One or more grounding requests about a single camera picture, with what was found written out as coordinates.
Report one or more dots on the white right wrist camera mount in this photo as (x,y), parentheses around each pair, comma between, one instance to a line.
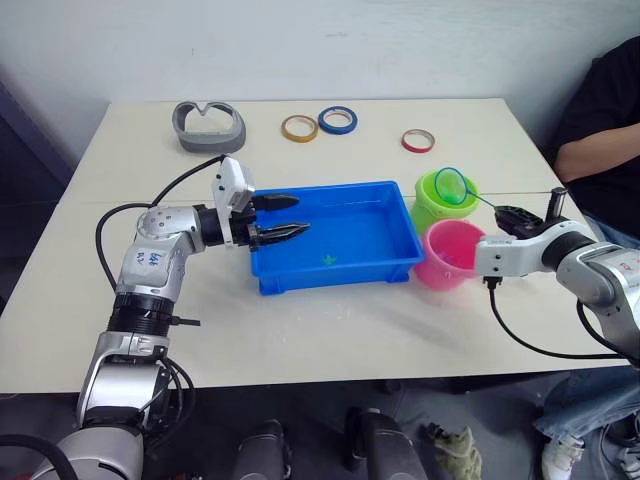
(510,255)

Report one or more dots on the dark upright cylinder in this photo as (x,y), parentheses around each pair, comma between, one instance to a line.
(558,205)

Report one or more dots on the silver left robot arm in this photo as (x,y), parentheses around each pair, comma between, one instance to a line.
(150,260)

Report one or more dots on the person's black shirt torso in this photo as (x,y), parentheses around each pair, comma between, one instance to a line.
(610,100)

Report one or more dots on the white sneaker black laces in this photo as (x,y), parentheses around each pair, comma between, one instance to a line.
(562,457)

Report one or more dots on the red tape roll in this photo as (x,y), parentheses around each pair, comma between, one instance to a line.
(417,149)

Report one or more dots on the grey curved plastic band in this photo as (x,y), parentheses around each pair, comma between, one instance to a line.
(210,142)

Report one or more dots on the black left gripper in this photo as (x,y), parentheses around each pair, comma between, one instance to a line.
(245,230)

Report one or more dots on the pink plastic bucket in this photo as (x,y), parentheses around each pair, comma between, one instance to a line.
(440,280)

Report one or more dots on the blue hoop fish net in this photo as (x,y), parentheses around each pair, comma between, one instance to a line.
(482,201)

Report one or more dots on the dark rounded shape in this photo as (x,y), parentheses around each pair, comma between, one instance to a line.
(262,450)
(385,445)

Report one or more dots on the blue plastic tub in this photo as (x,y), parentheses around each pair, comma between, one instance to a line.
(330,277)

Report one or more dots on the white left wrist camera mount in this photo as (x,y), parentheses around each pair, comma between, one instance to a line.
(232,185)

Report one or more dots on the person's bare forearm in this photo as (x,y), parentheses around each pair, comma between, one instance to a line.
(600,160)

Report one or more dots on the yellow tape roll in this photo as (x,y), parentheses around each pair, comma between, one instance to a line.
(299,139)

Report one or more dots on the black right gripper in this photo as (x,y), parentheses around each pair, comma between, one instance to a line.
(534,227)

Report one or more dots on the person's blue jeans leg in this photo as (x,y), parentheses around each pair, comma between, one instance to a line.
(590,410)

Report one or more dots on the dark blue partition panel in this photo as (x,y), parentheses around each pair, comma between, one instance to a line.
(25,175)

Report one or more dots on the green plastic bucket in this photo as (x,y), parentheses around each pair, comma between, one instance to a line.
(425,215)

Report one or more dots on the blue tape roll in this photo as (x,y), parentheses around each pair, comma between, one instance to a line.
(337,130)

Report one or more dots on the dark grey shoe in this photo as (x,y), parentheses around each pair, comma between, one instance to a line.
(625,450)

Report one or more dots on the green toy fish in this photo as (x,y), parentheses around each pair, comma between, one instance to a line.
(452,198)
(328,259)

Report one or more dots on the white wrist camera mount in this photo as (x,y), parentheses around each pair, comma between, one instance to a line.
(510,255)
(232,185)

